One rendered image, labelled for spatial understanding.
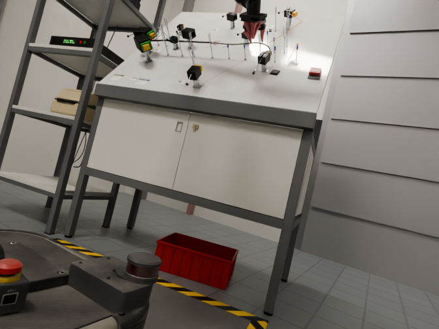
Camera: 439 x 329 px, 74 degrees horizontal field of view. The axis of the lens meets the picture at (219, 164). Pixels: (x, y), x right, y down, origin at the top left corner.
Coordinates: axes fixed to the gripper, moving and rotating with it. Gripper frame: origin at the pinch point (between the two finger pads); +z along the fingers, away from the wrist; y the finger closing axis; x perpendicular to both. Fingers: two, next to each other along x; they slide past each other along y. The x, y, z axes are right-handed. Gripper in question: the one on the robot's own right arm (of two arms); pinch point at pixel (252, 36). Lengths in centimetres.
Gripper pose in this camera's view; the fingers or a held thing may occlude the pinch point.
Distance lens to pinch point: 141.1
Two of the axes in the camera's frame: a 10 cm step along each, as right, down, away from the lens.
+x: -5.5, 5.3, -6.5
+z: 0.2, 7.8, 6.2
